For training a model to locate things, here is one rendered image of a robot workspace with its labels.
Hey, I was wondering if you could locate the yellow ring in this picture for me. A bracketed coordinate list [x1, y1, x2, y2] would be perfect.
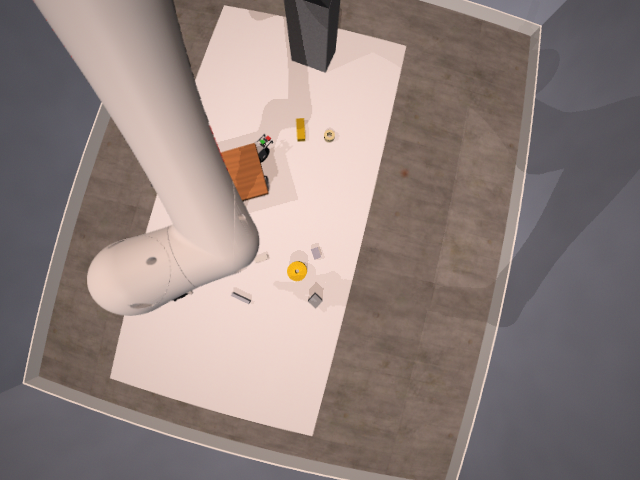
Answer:
[287, 261, 307, 281]

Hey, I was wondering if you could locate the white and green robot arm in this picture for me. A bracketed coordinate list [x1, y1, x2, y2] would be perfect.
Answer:
[33, 0, 260, 316]

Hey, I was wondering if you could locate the yellow rectangular block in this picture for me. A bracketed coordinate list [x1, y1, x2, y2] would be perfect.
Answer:
[296, 118, 305, 142]

